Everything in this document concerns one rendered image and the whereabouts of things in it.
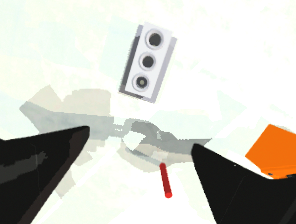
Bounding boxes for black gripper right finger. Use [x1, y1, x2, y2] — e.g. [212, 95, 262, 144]
[190, 143, 296, 224]

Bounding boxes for red peg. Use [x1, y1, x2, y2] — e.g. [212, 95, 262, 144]
[160, 162, 172, 198]

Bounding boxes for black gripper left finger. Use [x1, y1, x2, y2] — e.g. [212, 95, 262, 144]
[0, 126, 90, 224]

